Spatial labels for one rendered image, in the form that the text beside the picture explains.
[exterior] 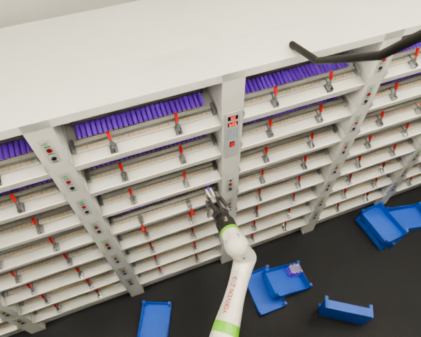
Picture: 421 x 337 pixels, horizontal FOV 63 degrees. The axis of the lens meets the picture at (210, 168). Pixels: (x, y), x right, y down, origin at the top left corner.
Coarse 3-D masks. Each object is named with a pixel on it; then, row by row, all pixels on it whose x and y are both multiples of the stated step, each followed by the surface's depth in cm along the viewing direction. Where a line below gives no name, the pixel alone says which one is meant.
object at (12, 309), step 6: (0, 300) 189; (0, 306) 191; (6, 306) 194; (12, 306) 200; (12, 312) 202; (6, 318) 205; (12, 318) 207; (24, 318) 213; (30, 318) 218; (18, 324) 217; (24, 324) 220; (30, 324) 223; (36, 324) 226; (42, 324) 233; (30, 330) 230; (36, 330) 233
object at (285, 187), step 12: (288, 180) 213; (300, 180) 214; (312, 180) 216; (324, 180) 216; (252, 192) 209; (264, 192) 210; (276, 192) 211; (288, 192) 212; (240, 204) 206; (252, 204) 207
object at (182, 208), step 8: (216, 184) 189; (192, 192) 188; (216, 192) 189; (192, 200) 186; (200, 200) 187; (144, 208) 182; (176, 208) 184; (184, 208) 184; (192, 208) 185; (112, 216) 180; (152, 216) 181; (160, 216) 182; (168, 216) 182; (112, 224) 177; (120, 224) 178; (128, 224) 179; (136, 224) 179; (144, 224) 180; (112, 232) 177; (120, 232) 178
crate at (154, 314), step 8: (144, 304) 240; (152, 304) 244; (160, 304) 244; (168, 304) 237; (144, 312) 241; (152, 312) 241; (160, 312) 241; (168, 312) 241; (144, 320) 238; (152, 320) 238; (160, 320) 238; (168, 320) 233; (144, 328) 235; (152, 328) 235; (160, 328) 235; (168, 328) 232; (144, 336) 232; (152, 336) 232; (160, 336) 232
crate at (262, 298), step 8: (256, 272) 256; (256, 280) 253; (264, 280) 253; (248, 288) 247; (256, 288) 250; (264, 288) 249; (256, 296) 246; (264, 296) 246; (256, 304) 238; (264, 304) 243; (272, 304) 242; (280, 304) 242; (264, 312) 239
